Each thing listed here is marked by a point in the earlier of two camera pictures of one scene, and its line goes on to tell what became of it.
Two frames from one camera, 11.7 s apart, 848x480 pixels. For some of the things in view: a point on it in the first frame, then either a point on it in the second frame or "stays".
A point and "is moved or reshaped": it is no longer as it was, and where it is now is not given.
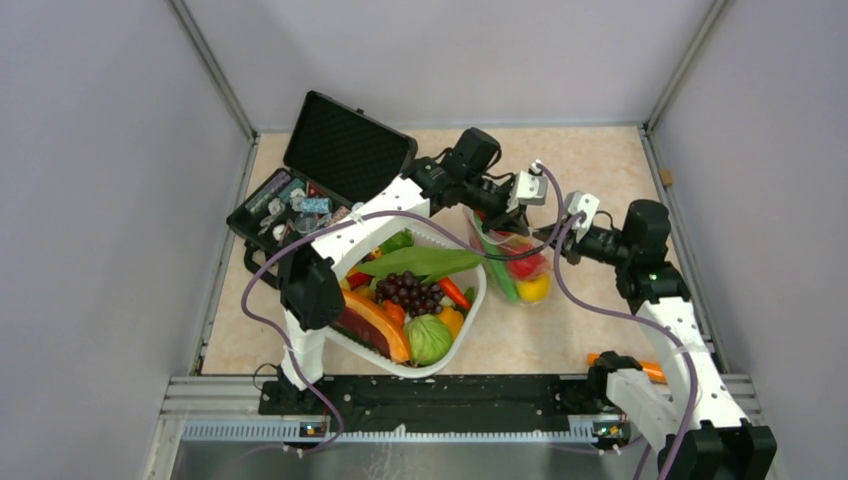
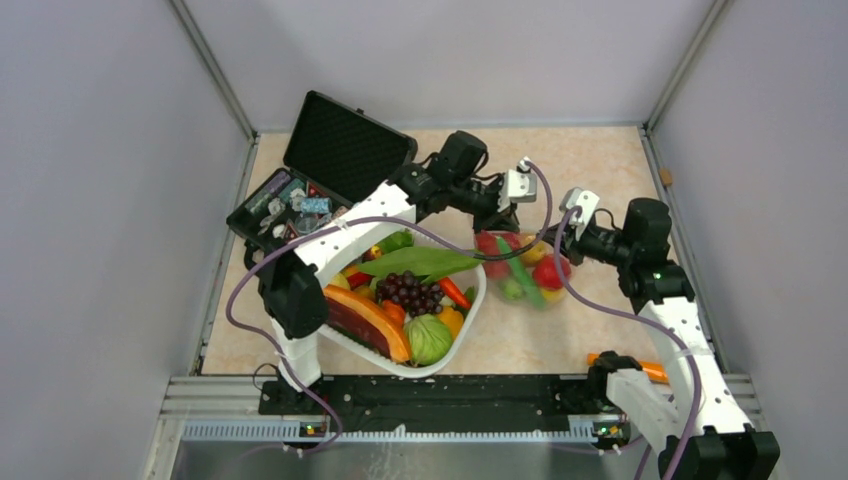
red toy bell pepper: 526,267 → 487,243
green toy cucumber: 497,262 → 534,293
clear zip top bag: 519,266 is moved or reshaped
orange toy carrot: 653,369 stays
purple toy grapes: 415,296 stays
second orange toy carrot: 450,289 stays
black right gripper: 573,245 stays
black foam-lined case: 335,157 stays
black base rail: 436,403 stays
